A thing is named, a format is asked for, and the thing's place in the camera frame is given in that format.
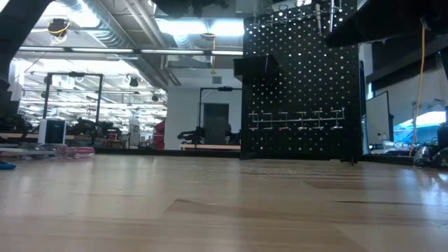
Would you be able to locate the chrome extension bar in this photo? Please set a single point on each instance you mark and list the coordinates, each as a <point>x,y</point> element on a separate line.
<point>331,17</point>

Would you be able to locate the background black robot arm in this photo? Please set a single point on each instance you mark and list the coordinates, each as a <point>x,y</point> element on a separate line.
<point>196,133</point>

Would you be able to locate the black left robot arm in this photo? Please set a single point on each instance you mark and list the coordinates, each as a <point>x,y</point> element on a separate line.
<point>17,35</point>

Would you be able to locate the black peg board bin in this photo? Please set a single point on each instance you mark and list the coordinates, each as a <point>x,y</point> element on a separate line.
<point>253,70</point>

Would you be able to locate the black perforated peg board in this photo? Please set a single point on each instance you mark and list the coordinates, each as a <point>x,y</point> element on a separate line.
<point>304,87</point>

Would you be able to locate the white board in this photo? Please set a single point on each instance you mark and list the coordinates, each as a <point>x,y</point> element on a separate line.
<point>378,122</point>

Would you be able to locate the bright ceiling light panel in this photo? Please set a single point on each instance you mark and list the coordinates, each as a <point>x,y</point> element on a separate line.
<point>210,28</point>

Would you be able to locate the black ceiling spotlight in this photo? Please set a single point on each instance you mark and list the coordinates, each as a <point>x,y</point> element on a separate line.
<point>133,82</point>
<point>155,98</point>

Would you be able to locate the dark door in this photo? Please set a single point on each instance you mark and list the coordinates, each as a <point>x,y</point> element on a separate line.
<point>215,119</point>

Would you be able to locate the red cabinet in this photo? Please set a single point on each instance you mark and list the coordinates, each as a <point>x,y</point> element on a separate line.
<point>159,136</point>

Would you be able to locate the background wooden table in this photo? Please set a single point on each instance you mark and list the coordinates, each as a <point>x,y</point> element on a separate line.
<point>210,147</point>

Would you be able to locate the cluttered background workbench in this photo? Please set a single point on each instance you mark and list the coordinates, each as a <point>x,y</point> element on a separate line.
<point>91,127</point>

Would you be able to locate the white box dark panel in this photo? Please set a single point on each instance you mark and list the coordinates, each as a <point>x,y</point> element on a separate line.
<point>43,131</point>

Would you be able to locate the eyeglasses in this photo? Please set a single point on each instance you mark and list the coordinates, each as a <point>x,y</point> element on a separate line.
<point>423,157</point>

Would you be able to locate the silver ventilation duct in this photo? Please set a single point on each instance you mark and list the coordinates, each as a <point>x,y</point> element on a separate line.
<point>105,33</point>

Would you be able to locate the black background station frame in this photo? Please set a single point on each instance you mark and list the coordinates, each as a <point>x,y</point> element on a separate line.
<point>99,105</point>
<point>225,89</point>

